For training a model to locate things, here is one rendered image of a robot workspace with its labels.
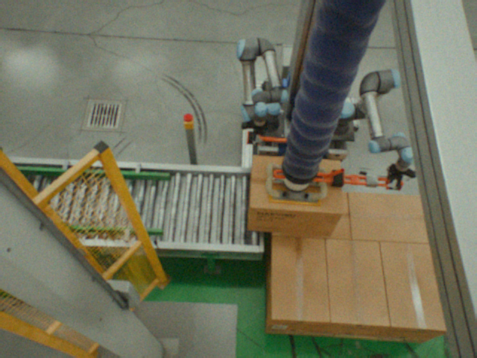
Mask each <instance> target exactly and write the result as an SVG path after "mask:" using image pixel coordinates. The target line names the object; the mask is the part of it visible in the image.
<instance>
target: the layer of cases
mask: <svg viewBox="0 0 477 358"><path fill-rule="evenodd" d="M341 193H342V206H343V214H342V215H343V216H342V217H341V219H340V221H339V223H338V224H337V226H336V228H335V229H334V231H333V233H332V235H331V236H318V235H307V234H296V233H274V232H268V260H267V330H292V331H309V332H316V333H319V332H321V333H343V334H353V335H361V336H381V337H396V338H404V339H424V340H431V339H434V338H436V337H439V336H442V335H444V334H447V331H446V328H445V323H444V318H443V314H442V309H441V304H440V299H439V295H438V290H437V281H436V279H435V273H434V267H433V262H432V256H431V254H430V249H429V241H428V236H427V231H426V227H425V222H424V218H423V209H422V204H421V200H420V195H395V194H376V193H360V192H348V193H346V192H341Z"/></svg>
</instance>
